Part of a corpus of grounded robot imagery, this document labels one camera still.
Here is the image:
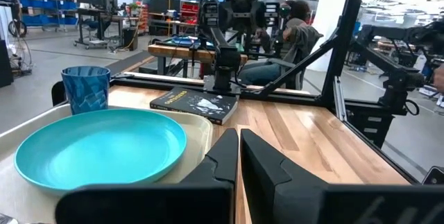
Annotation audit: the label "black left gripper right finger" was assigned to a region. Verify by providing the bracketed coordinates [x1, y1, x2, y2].
[240, 128, 444, 224]

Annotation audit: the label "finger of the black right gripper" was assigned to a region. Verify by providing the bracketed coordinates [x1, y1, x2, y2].
[200, 1, 220, 33]
[264, 1, 280, 22]

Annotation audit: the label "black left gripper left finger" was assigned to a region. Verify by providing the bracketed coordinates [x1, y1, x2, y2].
[55, 128, 240, 224]

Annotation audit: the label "teal plastic plate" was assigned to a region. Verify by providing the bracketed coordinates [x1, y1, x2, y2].
[13, 108, 188, 196]

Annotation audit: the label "blue patterned plastic cup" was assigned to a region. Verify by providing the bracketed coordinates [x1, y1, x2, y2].
[60, 65, 112, 116]

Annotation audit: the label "beige plastic tray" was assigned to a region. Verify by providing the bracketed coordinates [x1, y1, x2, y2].
[0, 103, 214, 224]

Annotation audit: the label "red storage bins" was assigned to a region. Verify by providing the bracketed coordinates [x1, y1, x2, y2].
[179, 0, 200, 24]

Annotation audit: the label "person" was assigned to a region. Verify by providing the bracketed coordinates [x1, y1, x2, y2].
[238, 0, 324, 87]

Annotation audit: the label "wooden neighbouring table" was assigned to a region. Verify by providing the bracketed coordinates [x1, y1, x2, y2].
[147, 42, 249, 80]

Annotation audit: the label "black paperback book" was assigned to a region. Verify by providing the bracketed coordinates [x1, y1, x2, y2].
[149, 86, 241, 126]

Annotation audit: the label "shelf with blue bins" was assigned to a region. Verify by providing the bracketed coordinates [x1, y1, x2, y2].
[6, 0, 79, 33]

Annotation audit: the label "person's hand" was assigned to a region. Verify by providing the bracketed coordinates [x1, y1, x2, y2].
[432, 63, 444, 94]

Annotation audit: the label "black aluminium table frame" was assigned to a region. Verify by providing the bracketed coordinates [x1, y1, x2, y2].
[51, 0, 444, 185]

